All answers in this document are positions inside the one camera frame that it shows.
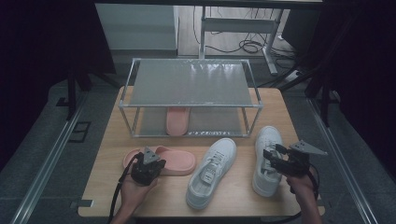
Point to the person's right hand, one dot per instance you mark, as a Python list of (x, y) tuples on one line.
[(303, 186)]

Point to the white power strip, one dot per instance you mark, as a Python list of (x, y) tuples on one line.
[(294, 75)]

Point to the black floor bracket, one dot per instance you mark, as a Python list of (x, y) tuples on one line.
[(71, 140)]

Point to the pink slipper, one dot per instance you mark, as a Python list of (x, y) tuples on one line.
[(180, 163), (177, 123)]

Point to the dark curtain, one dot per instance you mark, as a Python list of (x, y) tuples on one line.
[(31, 46), (367, 62)]

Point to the black metal stand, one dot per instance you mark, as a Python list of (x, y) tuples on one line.
[(71, 93), (325, 102)]

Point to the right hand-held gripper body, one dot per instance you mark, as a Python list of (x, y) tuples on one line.
[(295, 165)]

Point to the black computer case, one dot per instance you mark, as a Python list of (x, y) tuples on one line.
[(300, 31)]

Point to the metal shoe rack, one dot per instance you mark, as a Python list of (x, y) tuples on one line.
[(186, 84)]

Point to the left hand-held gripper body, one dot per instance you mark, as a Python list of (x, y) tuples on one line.
[(144, 174)]

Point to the grey cabinet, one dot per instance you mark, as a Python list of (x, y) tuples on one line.
[(137, 28)]

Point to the aluminium floor rail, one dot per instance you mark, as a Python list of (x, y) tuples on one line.
[(342, 165), (46, 165)]

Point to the white sneaker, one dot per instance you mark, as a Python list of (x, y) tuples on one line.
[(218, 155), (267, 133)]

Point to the person's left hand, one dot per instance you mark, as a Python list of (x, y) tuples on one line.
[(134, 196)]

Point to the white desk frame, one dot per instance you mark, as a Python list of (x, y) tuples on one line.
[(236, 25)]

